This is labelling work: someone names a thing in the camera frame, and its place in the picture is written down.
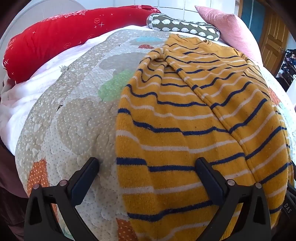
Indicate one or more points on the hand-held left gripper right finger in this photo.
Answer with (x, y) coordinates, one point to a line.
(218, 190)

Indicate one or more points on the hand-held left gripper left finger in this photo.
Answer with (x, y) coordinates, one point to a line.
(78, 192)

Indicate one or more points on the yellow striped sweater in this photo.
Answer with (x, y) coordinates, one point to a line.
(173, 139)

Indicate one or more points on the person's maroon clothing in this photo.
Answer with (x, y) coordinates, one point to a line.
(9, 185)

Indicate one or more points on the quilted patchwork blanket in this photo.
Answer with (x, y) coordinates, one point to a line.
(76, 120)

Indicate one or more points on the white fleece blanket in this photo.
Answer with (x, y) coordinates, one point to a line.
(16, 109)

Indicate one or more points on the dark cluttered shelf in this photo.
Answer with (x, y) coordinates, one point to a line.
(289, 67)

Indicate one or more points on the red patterned pillow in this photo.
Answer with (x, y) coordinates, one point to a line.
(57, 34)

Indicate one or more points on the wooden door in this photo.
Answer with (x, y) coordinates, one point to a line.
(272, 39)

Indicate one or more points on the green hedgehog print pillow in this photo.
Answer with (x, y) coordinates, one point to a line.
(185, 26)

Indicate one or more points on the white round headboard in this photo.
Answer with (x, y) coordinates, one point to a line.
(34, 14)

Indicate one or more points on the white wardrobe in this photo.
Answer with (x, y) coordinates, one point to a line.
(180, 7)

